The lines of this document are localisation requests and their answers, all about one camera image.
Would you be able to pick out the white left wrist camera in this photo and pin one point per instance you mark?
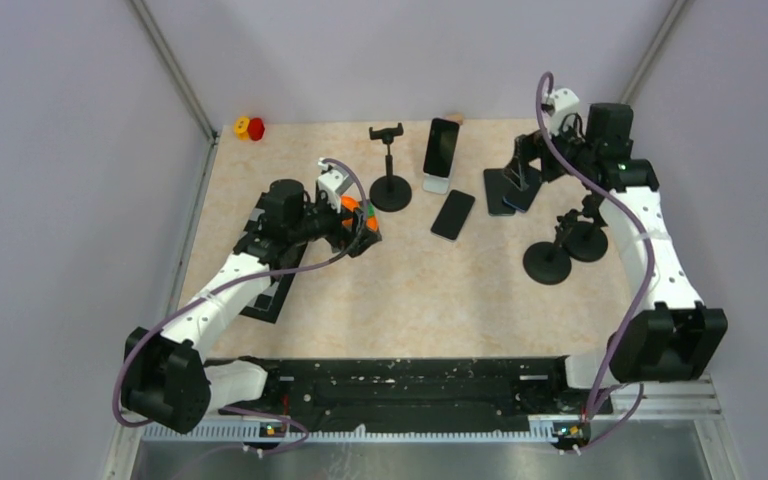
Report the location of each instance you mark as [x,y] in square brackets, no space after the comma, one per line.
[334,180]

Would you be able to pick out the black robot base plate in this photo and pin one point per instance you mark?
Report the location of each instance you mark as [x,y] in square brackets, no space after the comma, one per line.
[415,395]

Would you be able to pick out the purple smartphone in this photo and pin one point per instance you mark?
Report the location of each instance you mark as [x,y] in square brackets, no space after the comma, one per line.
[441,147]

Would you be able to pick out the small wooden block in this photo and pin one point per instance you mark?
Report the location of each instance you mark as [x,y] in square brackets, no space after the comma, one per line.
[456,118]

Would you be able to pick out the black clamp stand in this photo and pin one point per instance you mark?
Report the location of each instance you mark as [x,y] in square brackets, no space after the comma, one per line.
[584,239]
[390,192]
[548,262]

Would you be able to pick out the yellow toy block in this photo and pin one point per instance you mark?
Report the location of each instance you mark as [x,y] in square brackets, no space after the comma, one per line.
[241,128]

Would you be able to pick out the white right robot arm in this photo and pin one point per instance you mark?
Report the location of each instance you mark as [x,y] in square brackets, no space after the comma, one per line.
[668,333]

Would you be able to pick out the black and silver chessboard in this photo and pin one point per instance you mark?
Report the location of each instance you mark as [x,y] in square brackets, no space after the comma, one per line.
[267,306]

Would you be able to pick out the silver metal phone stand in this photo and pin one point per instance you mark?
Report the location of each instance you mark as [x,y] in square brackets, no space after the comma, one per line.
[436,184]

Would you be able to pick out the dark green-edged smartphone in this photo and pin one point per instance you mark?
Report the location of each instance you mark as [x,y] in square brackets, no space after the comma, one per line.
[496,186]

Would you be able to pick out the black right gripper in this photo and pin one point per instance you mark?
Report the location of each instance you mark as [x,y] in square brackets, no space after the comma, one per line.
[530,148]

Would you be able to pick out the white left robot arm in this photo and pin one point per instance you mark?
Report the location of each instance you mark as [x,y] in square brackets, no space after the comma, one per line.
[164,376]

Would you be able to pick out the black smartphone white edge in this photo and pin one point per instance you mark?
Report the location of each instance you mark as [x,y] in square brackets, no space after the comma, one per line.
[453,215]

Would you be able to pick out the black clamp stand back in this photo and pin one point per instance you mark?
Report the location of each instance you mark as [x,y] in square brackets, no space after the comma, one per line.
[390,192]

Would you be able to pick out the blue smartphone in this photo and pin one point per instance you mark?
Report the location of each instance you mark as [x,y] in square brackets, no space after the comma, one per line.
[521,200]

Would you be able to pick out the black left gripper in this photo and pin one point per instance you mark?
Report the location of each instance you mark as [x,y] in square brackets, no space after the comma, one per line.
[355,240]

